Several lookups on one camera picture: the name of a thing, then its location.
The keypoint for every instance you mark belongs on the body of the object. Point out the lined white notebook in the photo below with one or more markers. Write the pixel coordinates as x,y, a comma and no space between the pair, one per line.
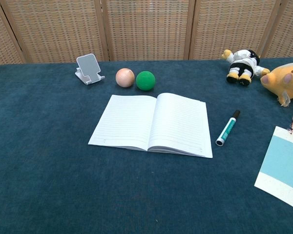
136,122

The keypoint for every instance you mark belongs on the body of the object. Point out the green ball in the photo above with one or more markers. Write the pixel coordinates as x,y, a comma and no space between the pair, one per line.
145,81

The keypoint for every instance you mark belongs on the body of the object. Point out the black white plush toy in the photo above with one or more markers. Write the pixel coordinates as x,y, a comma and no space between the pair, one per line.
244,65

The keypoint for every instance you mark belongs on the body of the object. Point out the dark teal table cloth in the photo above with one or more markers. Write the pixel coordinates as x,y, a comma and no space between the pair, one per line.
51,170

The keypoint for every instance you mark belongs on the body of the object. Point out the peach coloured ball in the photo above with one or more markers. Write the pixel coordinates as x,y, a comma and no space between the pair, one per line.
125,77

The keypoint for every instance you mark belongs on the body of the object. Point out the woven rattan folding screen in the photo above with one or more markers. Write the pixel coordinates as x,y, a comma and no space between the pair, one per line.
146,29

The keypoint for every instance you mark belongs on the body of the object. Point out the yellow plush toy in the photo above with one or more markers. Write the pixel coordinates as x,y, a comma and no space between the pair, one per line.
283,83

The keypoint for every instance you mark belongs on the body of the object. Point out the green white marker pen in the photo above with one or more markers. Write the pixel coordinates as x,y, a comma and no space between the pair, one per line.
227,129

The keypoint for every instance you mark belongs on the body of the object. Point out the white folding phone stand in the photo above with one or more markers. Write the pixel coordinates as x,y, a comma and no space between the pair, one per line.
88,65

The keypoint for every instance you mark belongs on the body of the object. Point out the light blue white tasselled bookmark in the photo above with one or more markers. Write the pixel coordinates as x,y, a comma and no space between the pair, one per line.
280,165

